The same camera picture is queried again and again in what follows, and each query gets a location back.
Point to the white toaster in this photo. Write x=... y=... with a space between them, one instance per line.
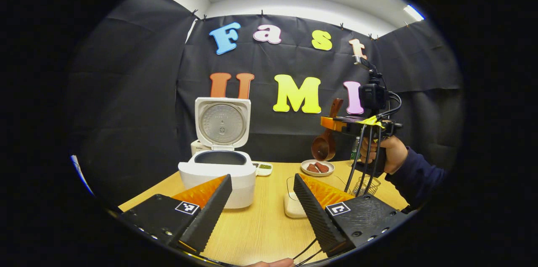
x=196 y=148

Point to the small ceiling light panel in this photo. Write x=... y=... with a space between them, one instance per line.
x=414 y=12

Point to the white divided condiment dish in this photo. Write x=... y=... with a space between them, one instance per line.
x=264 y=168

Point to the clear plastic water bottle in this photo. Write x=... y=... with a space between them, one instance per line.
x=354 y=154

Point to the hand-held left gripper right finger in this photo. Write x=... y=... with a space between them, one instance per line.
x=315 y=216

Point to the brown meat piece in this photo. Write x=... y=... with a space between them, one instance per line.
x=322 y=167
x=312 y=168

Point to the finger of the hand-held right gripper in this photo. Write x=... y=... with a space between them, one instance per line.
x=332 y=123

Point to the brown wooden spoon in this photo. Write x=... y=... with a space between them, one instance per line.
x=323 y=148

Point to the glass container of white rice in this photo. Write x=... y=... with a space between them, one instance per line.
x=292 y=208

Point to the white round plate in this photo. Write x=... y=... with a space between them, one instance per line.
x=303 y=169

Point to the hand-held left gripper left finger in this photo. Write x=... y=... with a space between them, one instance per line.
x=210 y=216

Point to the black backdrop cloth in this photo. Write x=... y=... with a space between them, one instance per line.
x=134 y=111

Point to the white rice cooker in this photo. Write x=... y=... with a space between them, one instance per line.
x=218 y=170

